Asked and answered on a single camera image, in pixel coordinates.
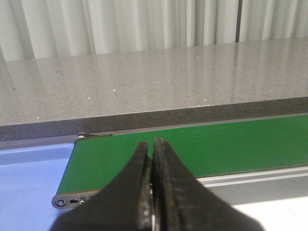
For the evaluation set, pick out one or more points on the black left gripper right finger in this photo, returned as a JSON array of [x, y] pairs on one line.
[[182, 203]]

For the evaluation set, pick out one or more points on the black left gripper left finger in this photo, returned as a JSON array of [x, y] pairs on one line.
[[123, 205]]

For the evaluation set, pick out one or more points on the grey conveyor end plate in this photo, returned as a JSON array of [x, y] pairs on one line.
[[72, 200]]

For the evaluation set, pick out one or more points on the green conveyor belt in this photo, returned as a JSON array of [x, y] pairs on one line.
[[205, 150]]

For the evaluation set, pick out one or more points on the blue plastic bin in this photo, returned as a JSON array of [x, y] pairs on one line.
[[29, 178]]

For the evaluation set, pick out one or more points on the grey speckled counter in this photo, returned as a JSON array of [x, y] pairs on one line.
[[97, 93]]

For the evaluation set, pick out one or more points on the white pleated curtain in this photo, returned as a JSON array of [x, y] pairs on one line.
[[33, 29]]

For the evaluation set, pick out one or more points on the aluminium conveyor frame rail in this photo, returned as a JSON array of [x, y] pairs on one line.
[[258, 176]]

